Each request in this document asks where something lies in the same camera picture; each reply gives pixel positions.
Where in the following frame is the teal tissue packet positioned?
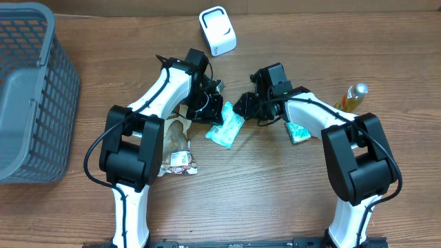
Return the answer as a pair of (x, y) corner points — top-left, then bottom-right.
(205, 101), (245, 149)

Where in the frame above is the yellow dish soap bottle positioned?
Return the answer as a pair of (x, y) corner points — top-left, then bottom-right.
(334, 83), (369, 112)

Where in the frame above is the small teal carton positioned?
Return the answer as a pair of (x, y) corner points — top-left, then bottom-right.
(285, 123), (311, 144)

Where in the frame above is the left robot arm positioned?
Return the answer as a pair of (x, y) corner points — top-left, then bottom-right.
(99, 48), (223, 247)

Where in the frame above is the grey plastic shopping basket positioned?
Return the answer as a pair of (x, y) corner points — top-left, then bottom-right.
(1, 2), (81, 184)

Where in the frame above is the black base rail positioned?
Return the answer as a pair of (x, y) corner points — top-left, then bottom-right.
(82, 238), (389, 248)

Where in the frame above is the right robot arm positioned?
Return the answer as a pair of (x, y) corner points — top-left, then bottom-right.
(234, 63), (402, 247)

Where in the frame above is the brown white snack bag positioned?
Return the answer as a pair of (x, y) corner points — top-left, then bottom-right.
(158, 105), (198, 176)

